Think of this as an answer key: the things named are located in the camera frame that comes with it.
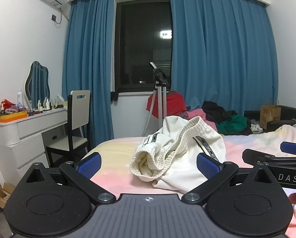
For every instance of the pink garment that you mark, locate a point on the pink garment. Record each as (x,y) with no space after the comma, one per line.
(195,114)

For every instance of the red pouch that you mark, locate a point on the red pouch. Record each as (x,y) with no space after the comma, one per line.
(8,103)

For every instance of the white spray bottle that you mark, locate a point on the white spray bottle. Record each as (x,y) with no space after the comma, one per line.
(20,99)

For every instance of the wall socket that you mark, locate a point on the wall socket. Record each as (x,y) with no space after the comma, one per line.
(54,17)

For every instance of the dark window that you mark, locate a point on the dark window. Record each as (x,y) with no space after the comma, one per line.
(138,42)

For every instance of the small white cloth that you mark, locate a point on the small white cloth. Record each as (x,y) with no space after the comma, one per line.
(256,128)

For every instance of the white vanity desk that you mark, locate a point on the white vanity desk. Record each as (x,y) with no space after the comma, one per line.
(29,127)

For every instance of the blue curtain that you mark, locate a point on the blue curtain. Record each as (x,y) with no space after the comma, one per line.
(224,54)
(88,67)

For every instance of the black sofa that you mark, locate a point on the black sofa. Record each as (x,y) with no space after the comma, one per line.
(290,112)

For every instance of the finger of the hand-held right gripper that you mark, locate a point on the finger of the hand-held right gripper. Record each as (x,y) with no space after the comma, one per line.
(295,148)
(267,156)

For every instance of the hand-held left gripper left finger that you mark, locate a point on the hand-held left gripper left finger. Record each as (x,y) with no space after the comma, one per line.
(89,165)

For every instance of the brown paper bag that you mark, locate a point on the brown paper bag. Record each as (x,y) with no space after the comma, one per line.
(269,116)

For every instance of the black clothes pile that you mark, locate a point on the black clothes pile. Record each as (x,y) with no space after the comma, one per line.
(217,111)

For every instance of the green garment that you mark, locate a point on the green garment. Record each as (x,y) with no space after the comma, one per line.
(231,126)

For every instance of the cardboard boxes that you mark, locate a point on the cardboard boxes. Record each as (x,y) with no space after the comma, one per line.
(1,194)

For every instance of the red garment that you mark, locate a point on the red garment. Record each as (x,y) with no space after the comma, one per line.
(175,104)

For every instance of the small cosmetic bottle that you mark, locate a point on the small cosmetic bottle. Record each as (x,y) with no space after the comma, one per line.
(40,106)
(47,104)

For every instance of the white pants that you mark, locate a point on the white pants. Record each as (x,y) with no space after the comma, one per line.
(177,151)

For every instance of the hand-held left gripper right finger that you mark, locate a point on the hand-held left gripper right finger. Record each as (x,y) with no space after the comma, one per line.
(208,165)

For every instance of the orange tray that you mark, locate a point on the orange tray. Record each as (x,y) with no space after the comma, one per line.
(11,117)

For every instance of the black and white chair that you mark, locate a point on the black and white chair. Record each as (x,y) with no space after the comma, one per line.
(78,109)

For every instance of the wavy vanity mirror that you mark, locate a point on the wavy vanity mirror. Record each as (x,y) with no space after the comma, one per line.
(37,84)

